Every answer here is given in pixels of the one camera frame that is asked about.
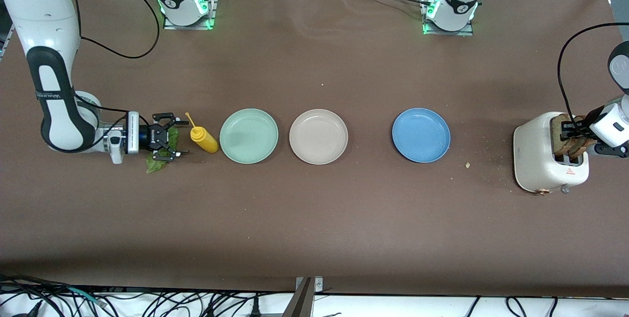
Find tangled black floor cables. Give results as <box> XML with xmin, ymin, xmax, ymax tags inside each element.
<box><xmin>0</xmin><ymin>274</ymin><xmax>295</xmax><ymax>317</ymax></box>

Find yellow squeeze mustard bottle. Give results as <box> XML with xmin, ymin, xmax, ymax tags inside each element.
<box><xmin>185</xmin><ymin>112</ymin><xmax>220</xmax><ymax>154</ymax></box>

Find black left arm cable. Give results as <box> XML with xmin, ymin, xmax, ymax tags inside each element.
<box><xmin>557</xmin><ymin>22</ymin><xmax>629</xmax><ymax>133</ymax></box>

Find teal floor cable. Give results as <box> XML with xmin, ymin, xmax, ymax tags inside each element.
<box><xmin>68</xmin><ymin>286</ymin><xmax>108</xmax><ymax>307</ymax></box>

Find brown toast bread slice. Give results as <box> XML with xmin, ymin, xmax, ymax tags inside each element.
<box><xmin>570</xmin><ymin>115</ymin><xmax>597</xmax><ymax>157</ymax></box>
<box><xmin>551</xmin><ymin>115</ymin><xmax>576</xmax><ymax>158</ymax></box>

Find mint green round plate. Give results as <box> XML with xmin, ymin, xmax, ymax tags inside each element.
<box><xmin>219</xmin><ymin>108</ymin><xmax>279</xmax><ymax>165</ymax></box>

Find green lettuce leaf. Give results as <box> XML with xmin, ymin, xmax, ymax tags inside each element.
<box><xmin>145</xmin><ymin>128</ymin><xmax>180</xmax><ymax>174</ymax></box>

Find grey metal post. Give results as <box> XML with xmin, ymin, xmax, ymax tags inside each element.
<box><xmin>282</xmin><ymin>278</ymin><xmax>315</xmax><ymax>317</ymax></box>

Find looped black floor cable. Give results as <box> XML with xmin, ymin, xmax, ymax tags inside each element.
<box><xmin>505</xmin><ymin>296</ymin><xmax>530</xmax><ymax>317</ymax></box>

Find beige round plate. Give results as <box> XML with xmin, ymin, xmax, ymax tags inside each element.
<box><xmin>289</xmin><ymin>109</ymin><xmax>349</xmax><ymax>166</ymax></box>

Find white two-slot toaster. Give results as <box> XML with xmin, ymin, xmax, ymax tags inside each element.
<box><xmin>513</xmin><ymin>111</ymin><xmax>590</xmax><ymax>196</ymax></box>

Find small silver bracket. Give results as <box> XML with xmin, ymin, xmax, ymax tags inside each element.
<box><xmin>294</xmin><ymin>276</ymin><xmax>324</xmax><ymax>292</ymax></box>

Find blue round plate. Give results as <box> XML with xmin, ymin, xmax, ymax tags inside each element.
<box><xmin>392</xmin><ymin>108</ymin><xmax>451</xmax><ymax>164</ymax></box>

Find aluminium table edge rail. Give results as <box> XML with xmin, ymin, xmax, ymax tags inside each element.
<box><xmin>0</xmin><ymin>21</ymin><xmax>14</xmax><ymax>60</ymax></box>

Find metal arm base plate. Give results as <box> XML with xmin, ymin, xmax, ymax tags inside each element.
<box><xmin>422</xmin><ymin>0</ymin><xmax>475</xmax><ymax>37</ymax></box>
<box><xmin>163</xmin><ymin>0</ymin><xmax>220</xmax><ymax>30</ymax></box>

